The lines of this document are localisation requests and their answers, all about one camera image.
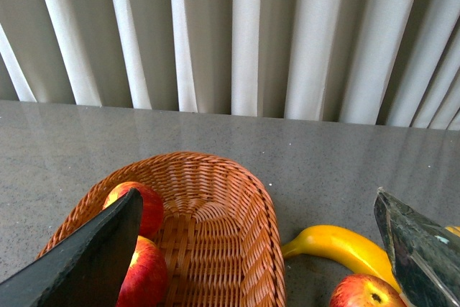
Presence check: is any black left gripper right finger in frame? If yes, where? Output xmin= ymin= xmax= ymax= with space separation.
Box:
xmin=374 ymin=188 xmax=459 ymax=306

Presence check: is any long yellow banana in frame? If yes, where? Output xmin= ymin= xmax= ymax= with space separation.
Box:
xmin=281 ymin=224 xmax=402 ymax=293

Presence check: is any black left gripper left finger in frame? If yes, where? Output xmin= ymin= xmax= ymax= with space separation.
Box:
xmin=1 ymin=188 xmax=143 ymax=306

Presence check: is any red apple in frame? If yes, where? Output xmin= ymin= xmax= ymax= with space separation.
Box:
xmin=116 ymin=236 xmax=168 ymax=307
xmin=329 ymin=274 xmax=407 ymax=307
xmin=102 ymin=181 xmax=165 ymax=239

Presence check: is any grey pleated curtain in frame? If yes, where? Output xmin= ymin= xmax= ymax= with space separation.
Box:
xmin=1 ymin=0 xmax=459 ymax=130

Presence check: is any left wicker basket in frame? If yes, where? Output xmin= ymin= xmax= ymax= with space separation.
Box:
xmin=46 ymin=152 xmax=286 ymax=306

